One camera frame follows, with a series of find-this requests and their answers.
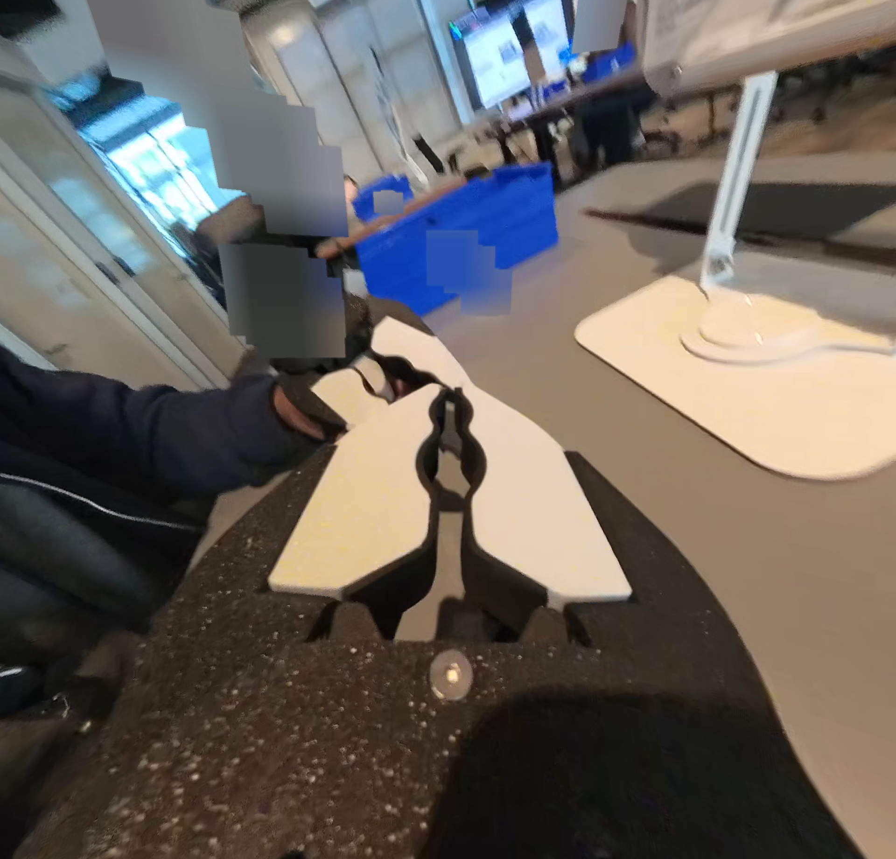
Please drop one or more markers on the person's left forearm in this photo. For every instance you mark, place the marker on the person's left forearm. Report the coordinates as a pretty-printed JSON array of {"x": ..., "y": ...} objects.
[{"x": 161, "y": 425}]

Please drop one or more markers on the small blue plastic bin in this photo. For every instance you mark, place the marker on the small blue plastic bin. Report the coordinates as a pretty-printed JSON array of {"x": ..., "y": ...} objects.
[
  {"x": 381, "y": 201},
  {"x": 609, "y": 64}
]

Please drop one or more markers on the dark long desk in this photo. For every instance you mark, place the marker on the dark long desk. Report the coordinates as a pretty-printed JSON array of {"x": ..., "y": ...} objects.
[{"x": 581, "y": 92}]

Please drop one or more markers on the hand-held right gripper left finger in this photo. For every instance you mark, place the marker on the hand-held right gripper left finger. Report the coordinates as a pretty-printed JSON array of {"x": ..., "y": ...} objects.
[{"x": 364, "y": 509}]

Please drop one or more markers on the large blue plastic bin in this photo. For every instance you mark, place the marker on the large blue plastic bin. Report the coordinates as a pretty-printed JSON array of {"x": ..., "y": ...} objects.
[{"x": 476, "y": 236}]

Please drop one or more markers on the person's left hand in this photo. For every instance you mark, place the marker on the person's left hand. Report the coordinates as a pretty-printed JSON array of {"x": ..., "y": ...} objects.
[{"x": 297, "y": 414}]

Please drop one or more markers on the white roll-up banner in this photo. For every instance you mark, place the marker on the white roll-up banner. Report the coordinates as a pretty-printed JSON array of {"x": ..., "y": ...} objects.
[{"x": 392, "y": 117}]

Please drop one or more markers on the black flat panel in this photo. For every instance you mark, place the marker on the black flat panel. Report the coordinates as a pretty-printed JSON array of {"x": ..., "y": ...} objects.
[{"x": 770, "y": 215}]

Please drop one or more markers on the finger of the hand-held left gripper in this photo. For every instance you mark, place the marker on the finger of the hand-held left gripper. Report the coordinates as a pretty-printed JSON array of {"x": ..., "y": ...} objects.
[
  {"x": 350, "y": 393},
  {"x": 420, "y": 355}
]

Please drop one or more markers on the white sign stand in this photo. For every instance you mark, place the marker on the white sign stand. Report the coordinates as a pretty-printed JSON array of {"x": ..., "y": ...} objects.
[{"x": 735, "y": 369}]

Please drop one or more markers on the printed paper sheet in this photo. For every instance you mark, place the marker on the printed paper sheet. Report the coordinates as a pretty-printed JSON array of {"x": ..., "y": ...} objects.
[{"x": 756, "y": 5}]

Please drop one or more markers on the black office chair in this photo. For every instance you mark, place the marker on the black office chair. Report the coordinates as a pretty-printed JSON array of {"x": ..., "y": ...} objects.
[{"x": 427, "y": 152}]

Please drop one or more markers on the large display screen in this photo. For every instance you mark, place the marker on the large display screen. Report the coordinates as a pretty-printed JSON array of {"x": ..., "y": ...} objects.
[{"x": 511, "y": 47}]

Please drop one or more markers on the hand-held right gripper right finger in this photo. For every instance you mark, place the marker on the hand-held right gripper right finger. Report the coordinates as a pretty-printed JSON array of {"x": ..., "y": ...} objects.
[{"x": 539, "y": 516}]

